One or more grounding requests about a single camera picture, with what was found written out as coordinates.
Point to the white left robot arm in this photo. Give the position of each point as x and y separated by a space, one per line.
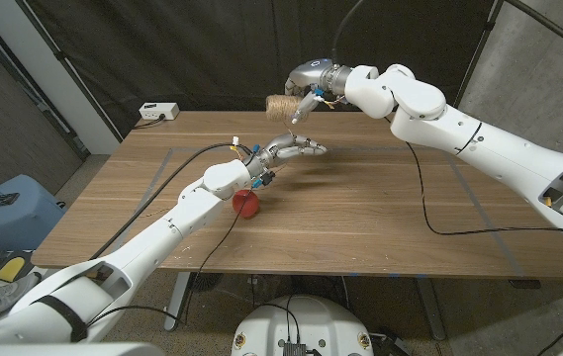
162 237

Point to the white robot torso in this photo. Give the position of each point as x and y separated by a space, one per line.
306 321

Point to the black backdrop curtain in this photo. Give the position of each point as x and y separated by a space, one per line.
187 49

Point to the white power strip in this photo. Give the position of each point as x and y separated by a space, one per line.
158 110

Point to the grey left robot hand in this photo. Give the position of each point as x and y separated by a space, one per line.
286 147

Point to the black backdrop stand pole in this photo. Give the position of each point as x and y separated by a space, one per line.
70 66
479 49

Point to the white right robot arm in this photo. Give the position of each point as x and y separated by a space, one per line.
484 143

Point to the blue storage bin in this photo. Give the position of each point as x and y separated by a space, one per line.
14 222

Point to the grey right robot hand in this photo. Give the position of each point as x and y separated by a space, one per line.
315 74

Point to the brown twine spool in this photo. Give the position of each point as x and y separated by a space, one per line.
281 108

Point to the red apple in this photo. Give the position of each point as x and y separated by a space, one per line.
249 207

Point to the grey table leg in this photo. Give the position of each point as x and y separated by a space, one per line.
430 306
174 306

